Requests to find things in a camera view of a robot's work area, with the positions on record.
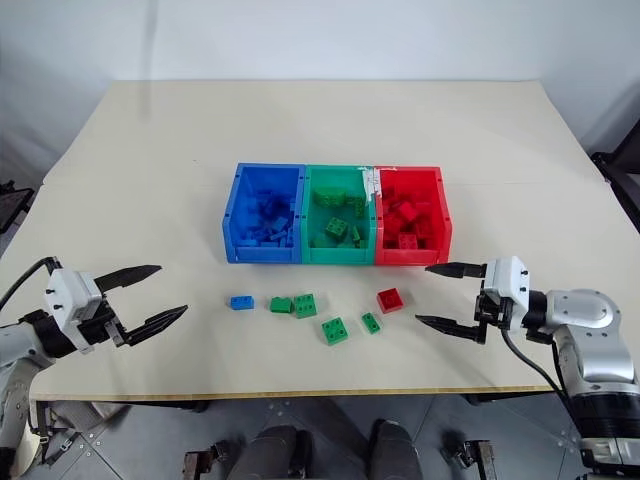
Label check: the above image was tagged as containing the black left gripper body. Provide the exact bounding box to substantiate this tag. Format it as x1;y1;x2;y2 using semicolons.
77;294;129;350

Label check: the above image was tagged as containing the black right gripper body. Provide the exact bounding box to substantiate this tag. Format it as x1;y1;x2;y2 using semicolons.
473;285;524;333

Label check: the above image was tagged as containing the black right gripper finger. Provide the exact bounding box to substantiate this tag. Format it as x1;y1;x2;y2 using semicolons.
424;262;487;280
415;314;488;347

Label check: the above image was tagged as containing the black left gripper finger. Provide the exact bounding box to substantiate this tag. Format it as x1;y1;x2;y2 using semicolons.
93;264;163;294
122;304;190;347

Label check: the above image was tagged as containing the red plastic bin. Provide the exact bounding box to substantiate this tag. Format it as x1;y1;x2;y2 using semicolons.
373;165;453;267

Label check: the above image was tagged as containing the green square building brick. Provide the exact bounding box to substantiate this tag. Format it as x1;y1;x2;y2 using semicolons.
321;317;350;347
324;216;350;241
293;293;318;320

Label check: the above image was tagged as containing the green plastic bin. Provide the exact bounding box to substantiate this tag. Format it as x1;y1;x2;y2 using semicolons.
301;163;380;266

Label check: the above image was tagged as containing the white tape strip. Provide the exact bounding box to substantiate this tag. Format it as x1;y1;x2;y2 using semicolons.
356;166;383;205

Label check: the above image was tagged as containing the dark rounded shape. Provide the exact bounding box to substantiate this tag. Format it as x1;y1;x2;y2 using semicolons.
368;418;427;480
246;424;315;480

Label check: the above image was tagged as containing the blue plastic bin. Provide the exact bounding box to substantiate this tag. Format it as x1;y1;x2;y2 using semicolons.
220;161;307;265

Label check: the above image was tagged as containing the large rounded green brick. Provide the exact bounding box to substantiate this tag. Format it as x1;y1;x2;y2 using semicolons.
312;184;347;208

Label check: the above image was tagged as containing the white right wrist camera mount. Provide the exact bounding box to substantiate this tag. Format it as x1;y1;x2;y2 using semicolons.
481;256;532;332

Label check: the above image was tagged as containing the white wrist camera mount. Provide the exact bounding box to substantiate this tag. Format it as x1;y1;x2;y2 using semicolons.
43;268;103;354
481;256;532;332

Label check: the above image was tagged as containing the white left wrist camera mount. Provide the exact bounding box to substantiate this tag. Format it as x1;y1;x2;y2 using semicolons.
43;268;103;354

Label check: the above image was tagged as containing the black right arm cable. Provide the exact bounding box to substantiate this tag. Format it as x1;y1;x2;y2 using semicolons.
501;328;574;399

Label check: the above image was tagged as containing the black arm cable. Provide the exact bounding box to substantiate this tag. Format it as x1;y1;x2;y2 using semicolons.
501;328;574;399
0;256;62;307

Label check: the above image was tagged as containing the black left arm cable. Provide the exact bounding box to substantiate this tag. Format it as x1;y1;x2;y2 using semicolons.
0;256;62;307

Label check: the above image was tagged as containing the black table leg frame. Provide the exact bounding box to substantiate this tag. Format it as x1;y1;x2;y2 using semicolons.
28;398;132;469

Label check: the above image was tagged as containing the black metal floor bracket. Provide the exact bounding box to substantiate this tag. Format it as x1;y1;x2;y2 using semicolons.
441;438;495;480
183;439;249;480

